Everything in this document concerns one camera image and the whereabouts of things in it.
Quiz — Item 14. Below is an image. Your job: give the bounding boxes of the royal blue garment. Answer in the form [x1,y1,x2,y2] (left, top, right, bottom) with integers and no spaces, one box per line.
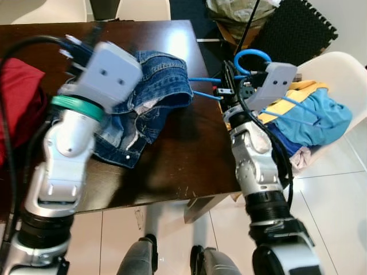
[267,123,304,155]

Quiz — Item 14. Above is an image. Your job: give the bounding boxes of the grey left robot leg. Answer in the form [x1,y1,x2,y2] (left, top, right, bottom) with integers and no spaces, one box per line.
[118,235,158,275]

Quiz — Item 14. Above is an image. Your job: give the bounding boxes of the yellow garment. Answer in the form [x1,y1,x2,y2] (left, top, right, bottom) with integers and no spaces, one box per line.
[258,80,330,124]

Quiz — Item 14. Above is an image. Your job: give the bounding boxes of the plain red garment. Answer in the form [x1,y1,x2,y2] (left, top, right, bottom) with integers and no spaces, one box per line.
[0,57,49,167]

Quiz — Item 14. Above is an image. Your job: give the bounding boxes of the beige plastic bag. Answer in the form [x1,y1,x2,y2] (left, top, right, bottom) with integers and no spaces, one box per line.
[205,0,282,46]

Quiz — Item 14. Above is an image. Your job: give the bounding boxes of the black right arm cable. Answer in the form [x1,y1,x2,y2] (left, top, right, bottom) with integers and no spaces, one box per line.
[224,60,296,210]

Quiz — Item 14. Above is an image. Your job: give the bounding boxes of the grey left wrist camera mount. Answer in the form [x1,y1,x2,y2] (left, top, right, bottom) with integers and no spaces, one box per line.
[60,41,143,112]

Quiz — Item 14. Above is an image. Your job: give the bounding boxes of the white shell chair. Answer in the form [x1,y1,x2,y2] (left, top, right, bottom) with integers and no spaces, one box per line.
[0,0,88,25]
[118,0,171,22]
[287,50,367,178]

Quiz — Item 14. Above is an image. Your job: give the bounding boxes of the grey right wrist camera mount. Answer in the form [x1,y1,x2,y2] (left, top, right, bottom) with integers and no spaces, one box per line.
[251,62,299,112]

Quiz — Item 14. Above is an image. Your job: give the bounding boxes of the black foam puzzle mat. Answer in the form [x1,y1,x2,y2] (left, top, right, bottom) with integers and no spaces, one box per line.
[249,0,339,66]

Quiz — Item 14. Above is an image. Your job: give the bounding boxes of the grey robot leg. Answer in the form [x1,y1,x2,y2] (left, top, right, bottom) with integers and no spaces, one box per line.
[190,245,241,275]
[118,235,158,275]

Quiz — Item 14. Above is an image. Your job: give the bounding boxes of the blue denim shorts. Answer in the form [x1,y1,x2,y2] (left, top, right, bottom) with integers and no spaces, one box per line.
[92,50,194,168]

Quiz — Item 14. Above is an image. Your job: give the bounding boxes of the pale pink garment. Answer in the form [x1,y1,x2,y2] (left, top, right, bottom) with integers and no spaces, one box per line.
[290,146,313,172]

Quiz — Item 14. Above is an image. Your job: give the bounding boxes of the light blue garment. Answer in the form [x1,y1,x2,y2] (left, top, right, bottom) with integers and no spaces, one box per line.
[275,86,353,148]

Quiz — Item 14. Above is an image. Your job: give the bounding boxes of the grey right robot leg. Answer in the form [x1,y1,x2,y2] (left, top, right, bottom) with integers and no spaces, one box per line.
[190,245,241,275]

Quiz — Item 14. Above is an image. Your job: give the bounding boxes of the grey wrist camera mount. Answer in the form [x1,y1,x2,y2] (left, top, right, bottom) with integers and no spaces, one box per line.
[60,41,143,112]
[251,62,299,112]

